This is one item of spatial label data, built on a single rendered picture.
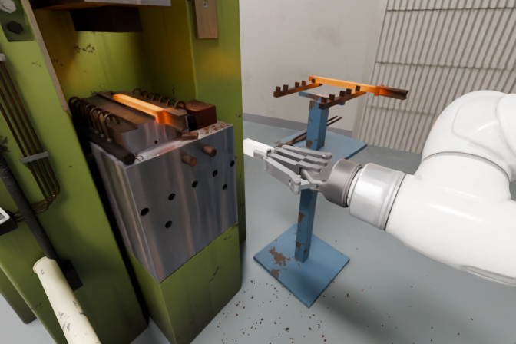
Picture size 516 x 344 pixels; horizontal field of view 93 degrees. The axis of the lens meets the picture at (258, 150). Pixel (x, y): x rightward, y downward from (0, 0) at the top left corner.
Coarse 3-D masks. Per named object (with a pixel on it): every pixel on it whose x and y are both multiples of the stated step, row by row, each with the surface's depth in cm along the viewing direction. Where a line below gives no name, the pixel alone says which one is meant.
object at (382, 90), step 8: (320, 80) 109; (328, 80) 106; (336, 80) 105; (352, 88) 99; (368, 88) 94; (376, 88) 91; (384, 88) 90; (392, 88) 89; (384, 96) 91; (392, 96) 89; (400, 96) 87
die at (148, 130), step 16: (96, 96) 91; (96, 112) 78; (112, 112) 74; (128, 112) 74; (144, 112) 71; (112, 128) 66; (128, 128) 65; (144, 128) 67; (160, 128) 71; (128, 144) 65; (144, 144) 68
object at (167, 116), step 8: (120, 96) 84; (128, 96) 84; (136, 104) 76; (144, 104) 75; (152, 104) 75; (152, 112) 71; (160, 112) 67; (168, 112) 66; (176, 112) 65; (160, 120) 68; (168, 120) 69; (176, 120) 66; (184, 120) 65; (176, 128) 66; (184, 128) 66
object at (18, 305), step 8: (0, 272) 98; (0, 280) 99; (8, 280) 101; (0, 288) 100; (8, 288) 102; (8, 296) 103; (16, 296) 105; (8, 304) 105; (16, 304) 106; (24, 304) 108; (16, 312) 107; (24, 312) 109; (32, 312) 112; (24, 320) 110
